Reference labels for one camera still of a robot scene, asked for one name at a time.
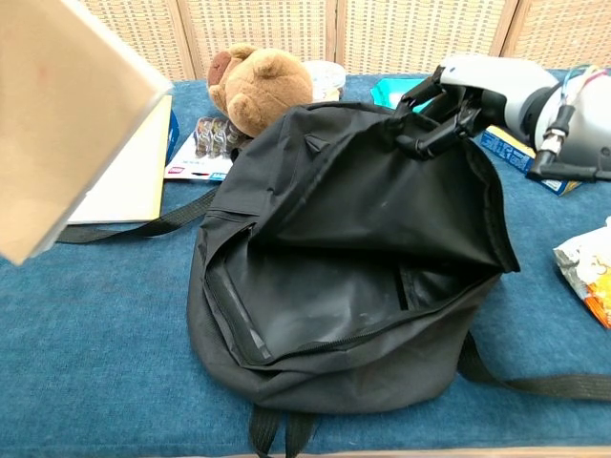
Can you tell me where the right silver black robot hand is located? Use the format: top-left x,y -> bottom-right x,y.
393,54 -> 559,161

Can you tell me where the black fabric backpack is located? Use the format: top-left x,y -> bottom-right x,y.
56,99 -> 611,458

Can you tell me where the brown kraft spiral notebook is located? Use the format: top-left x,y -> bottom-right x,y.
0,0 -> 174,266

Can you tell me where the orange yellow blue box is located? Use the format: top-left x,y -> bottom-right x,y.
476,124 -> 581,197

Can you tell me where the woven folding screen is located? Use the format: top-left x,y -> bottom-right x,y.
71,0 -> 611,82

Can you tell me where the teal wet wipes pack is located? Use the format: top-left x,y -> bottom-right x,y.
370,75 -> 431,115

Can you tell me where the clear round tub of clips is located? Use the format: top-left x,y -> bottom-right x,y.
303,60 -> 348,102

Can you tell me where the orange white snack bag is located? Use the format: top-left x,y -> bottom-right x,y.
552,228 -> 611,330

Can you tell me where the brown plush animal toy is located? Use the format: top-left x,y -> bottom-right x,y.
208,42 -> 315,137

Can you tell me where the binder clips blister card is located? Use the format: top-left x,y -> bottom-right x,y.
164,115 -> 242,183

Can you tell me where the pink blue cardboard box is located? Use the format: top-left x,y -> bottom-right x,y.
164,112 -> 180,166

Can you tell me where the white yellow booklet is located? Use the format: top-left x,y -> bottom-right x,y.
66,94 -> 173,225

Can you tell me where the blue felt table cover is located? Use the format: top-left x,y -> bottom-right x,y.
0,69 -> 611,458

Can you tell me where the right arm wrist cable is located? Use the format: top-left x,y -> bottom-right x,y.
532,64 -> 611,181

